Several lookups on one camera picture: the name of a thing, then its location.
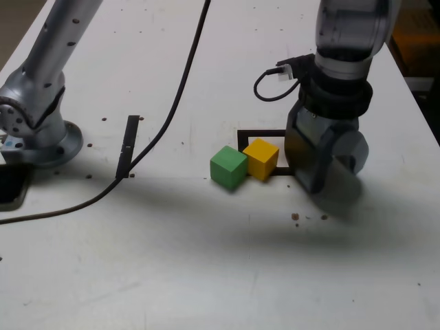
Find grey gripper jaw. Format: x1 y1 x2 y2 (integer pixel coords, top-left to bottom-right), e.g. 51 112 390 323
284 102 333 195
312 125 371 214

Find yellow cube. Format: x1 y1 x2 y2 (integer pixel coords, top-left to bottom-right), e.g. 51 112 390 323
242 137 280 182

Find green cube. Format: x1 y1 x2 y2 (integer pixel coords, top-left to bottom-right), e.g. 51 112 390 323
209 144 249 192

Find black tape square outline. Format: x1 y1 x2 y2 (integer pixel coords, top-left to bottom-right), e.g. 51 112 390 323
236 129 296 176

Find black tape strip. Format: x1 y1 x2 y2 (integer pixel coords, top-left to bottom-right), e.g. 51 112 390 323
115 115 141 179

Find short black camera cable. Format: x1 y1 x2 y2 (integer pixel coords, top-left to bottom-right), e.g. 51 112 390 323
253 67 300 103

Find black gripper camera with plug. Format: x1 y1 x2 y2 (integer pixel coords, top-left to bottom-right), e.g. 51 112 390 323
276 53 316 83

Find long thick black cable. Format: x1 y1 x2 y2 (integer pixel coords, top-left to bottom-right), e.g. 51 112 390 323
0 0 212 225

